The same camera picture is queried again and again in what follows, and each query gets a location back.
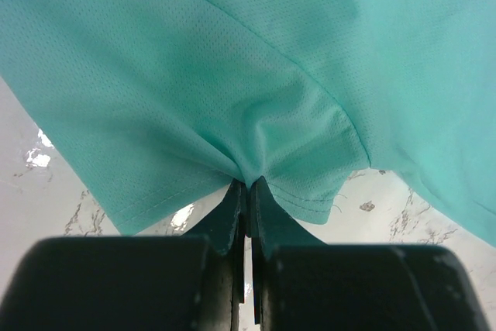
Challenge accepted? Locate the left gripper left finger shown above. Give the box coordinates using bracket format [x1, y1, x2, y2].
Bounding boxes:
[1, 181, 246, 330]

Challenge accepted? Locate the teal t shirt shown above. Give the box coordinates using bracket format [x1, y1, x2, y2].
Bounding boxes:
[1, 0, 495, 243]

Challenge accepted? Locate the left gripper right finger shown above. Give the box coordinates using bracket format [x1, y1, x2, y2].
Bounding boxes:
[247, 178, 489, 330]

